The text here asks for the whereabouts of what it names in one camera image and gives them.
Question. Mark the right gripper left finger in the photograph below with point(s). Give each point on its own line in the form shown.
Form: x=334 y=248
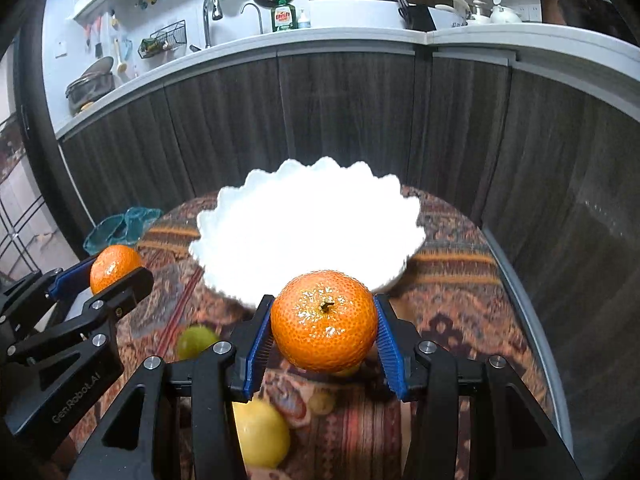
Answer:
x=138 y=437

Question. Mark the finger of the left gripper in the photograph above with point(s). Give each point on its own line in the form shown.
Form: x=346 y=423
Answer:
x=45 y=395
x=34 y=307

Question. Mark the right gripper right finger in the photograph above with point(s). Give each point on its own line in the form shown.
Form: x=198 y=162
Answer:
x=511 y=437

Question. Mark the orange tangerine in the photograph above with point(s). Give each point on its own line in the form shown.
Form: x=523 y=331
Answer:
x=111 y=265
x=324 y=322

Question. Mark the green apple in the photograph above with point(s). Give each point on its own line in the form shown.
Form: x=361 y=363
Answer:
x=193 y=341

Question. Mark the yellow lemon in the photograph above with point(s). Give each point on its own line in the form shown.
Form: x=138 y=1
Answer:
x=263 y=433

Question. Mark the small tan longan fruit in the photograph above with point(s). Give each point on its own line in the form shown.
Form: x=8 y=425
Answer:
x=322 y=402

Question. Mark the chrome kitchen faucet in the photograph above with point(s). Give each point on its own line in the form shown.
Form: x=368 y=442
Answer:
x=211 y=12

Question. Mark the white kitchen countertop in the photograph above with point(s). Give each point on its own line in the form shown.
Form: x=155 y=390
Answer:
x=599 y=65

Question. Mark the teal lined trash bin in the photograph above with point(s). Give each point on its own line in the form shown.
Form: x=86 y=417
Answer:
x=137 y=221
x=103 y=233

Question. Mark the patterned paisley tablecloth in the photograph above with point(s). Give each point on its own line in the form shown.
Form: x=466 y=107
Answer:
x=451 y=291

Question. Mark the white scalloped ceramic bowl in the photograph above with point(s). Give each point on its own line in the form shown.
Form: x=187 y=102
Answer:
x=305 y=218

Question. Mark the grey lidded pot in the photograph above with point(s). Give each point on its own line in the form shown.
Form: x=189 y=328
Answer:
x=96 y=81

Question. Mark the dark wood base cabinets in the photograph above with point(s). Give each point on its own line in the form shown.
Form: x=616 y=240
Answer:
x=552 y=171

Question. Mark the green dish soap bottle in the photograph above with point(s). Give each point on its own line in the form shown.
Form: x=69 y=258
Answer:
x=283 y=16

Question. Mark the white teapot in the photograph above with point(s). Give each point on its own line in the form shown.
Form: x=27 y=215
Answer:
x=504 y=15

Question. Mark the black wire sink rack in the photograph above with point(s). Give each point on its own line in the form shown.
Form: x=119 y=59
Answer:
x=168 y=38

